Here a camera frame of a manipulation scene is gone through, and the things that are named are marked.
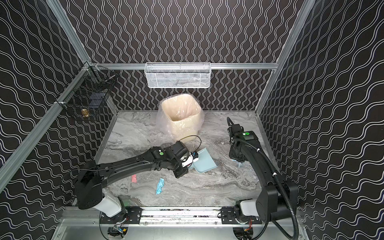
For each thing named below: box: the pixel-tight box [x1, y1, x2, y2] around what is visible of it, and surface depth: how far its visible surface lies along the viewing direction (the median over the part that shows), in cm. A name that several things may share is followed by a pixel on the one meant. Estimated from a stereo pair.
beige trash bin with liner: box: [156, 93, 205, 143], surface depth 92 cm
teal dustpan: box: [188, 147, 218, 173], surface depth 82 cm
